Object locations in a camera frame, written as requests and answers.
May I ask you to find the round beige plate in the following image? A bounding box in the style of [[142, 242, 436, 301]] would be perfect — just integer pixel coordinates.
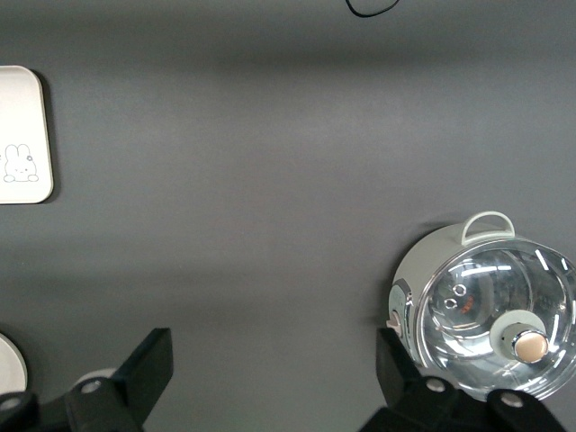
[[0, 332, 28, 397]]

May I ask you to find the steel pot with glass lid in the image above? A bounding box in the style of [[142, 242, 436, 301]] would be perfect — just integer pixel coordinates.
[[387, 211, 576, 403]]

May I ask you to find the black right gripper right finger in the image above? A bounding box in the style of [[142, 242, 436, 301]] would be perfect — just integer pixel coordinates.
[[359, 328, 568, 432]]

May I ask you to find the thin black looped cable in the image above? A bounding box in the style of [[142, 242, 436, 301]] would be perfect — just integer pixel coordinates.
[[345, 0, 401, 19]]

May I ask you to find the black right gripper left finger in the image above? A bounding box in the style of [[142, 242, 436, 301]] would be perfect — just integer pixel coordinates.
[[0, 327, 175, 432]]

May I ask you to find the glass pot lid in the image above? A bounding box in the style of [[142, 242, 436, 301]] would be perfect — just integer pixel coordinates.
[[416, 238, 576, 401]]

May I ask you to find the beige rabbit print tray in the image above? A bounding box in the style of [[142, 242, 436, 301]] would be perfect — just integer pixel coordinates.
[[0, 65, 54, 204]]

